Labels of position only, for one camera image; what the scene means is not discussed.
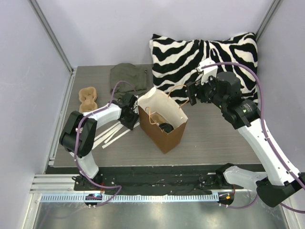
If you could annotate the brown paper bag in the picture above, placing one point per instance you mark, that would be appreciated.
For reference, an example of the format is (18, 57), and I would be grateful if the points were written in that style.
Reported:
(158, 101)

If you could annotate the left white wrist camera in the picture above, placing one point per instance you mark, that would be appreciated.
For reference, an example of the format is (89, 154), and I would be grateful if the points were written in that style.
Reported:
(136, 103)

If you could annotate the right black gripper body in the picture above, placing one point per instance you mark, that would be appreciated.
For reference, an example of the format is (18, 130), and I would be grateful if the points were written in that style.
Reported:
(192, 92)

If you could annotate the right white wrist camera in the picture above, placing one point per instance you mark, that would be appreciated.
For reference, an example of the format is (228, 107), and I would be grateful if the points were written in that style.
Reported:
(205, 70)

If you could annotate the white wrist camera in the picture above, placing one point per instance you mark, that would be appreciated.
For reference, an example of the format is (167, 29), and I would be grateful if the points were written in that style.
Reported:
(205, 70)
(136, 103)

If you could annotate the zebra print pillow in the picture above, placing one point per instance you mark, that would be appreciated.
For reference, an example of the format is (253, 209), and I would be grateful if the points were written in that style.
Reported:
(176, 63)

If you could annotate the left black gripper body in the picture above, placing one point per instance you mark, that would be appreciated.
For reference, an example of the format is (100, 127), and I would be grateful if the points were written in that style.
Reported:
(131, 115)

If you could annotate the black plastic cup lid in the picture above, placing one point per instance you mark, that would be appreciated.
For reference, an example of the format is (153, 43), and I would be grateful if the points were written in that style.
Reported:
(166, 127)

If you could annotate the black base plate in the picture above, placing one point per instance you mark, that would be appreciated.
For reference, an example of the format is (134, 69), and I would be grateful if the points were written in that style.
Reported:
(154, 181)

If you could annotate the white paper straw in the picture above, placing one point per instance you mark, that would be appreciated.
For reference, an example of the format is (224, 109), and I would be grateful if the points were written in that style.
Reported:
(106, 131)
(106, 138)
(116, 138)

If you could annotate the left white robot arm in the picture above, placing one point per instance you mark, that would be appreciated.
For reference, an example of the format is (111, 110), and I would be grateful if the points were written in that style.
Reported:
(78, 134)

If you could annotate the brown cardboard cup carrier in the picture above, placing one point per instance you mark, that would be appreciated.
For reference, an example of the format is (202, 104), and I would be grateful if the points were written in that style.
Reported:
(87, 97)
(157, 119)

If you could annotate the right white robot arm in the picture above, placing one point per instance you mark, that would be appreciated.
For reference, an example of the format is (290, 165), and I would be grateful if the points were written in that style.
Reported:
(277, 182)

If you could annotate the olive green folded cloth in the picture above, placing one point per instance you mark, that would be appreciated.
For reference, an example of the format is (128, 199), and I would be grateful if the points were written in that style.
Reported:
(135, 75)

